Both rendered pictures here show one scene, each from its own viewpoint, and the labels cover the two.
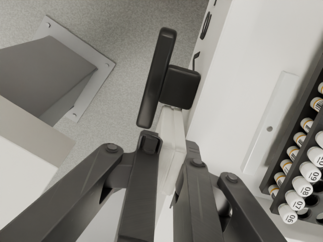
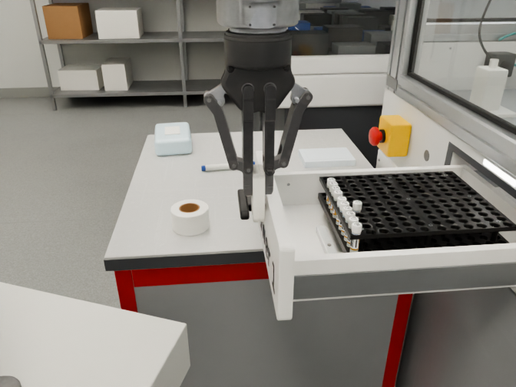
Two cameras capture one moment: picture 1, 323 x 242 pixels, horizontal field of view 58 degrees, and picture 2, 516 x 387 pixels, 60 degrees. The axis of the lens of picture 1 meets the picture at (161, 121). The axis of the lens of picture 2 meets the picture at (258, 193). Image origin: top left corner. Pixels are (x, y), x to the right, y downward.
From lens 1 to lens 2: 0.61 m
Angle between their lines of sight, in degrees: 84
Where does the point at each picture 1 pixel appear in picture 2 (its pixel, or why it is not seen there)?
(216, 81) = not seen: hidden behind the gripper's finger
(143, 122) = (244, 210)
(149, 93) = (242, 202)
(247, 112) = (312, 250)
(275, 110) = (325, 238)
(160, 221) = (275, 225)
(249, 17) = not seen: hidden behind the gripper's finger
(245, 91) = (303, 243)
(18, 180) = (147, 342)
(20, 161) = (150, 325)
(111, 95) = not seen: outside the picture
